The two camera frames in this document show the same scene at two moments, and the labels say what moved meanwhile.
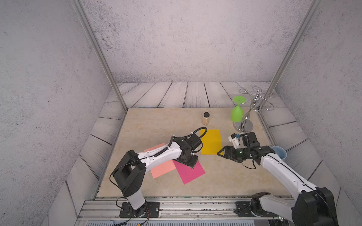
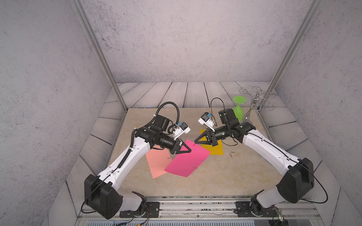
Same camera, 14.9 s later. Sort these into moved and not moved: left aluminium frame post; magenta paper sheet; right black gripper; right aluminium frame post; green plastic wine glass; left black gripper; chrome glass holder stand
Moved: left black gripper; magenta paper sheet; right black gripper
Not moved: green plastic wine glass; left aluminium frame post; chrome glass holder stand; right aluminium frame post
